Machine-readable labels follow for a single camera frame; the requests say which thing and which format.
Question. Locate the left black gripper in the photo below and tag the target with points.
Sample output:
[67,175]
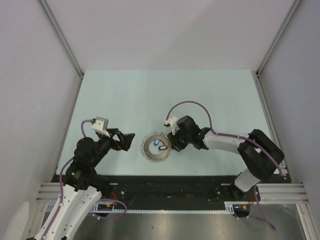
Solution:
[125,139]

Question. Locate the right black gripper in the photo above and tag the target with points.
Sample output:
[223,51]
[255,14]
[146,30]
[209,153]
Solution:
[176,145]

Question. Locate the black key tag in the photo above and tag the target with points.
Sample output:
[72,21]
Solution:
[162,148]

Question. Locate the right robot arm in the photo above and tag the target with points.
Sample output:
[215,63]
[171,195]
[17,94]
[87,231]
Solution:
[260,154]

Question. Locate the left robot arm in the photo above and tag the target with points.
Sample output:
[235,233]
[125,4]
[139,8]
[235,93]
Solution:
[80,186]

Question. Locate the blue key tag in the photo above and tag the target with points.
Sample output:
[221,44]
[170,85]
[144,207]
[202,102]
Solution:
[156,142]

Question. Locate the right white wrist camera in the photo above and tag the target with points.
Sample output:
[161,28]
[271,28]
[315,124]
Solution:
[171,122]

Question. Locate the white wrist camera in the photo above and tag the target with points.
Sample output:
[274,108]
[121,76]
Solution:
[171,122]
[100,126]

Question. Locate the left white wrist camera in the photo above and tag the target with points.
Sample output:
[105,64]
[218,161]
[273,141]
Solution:
[100,126]

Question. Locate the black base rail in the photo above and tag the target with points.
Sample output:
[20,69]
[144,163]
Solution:
[175,193]

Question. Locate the white cable duct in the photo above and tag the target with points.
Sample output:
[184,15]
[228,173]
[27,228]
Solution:
[228,210]

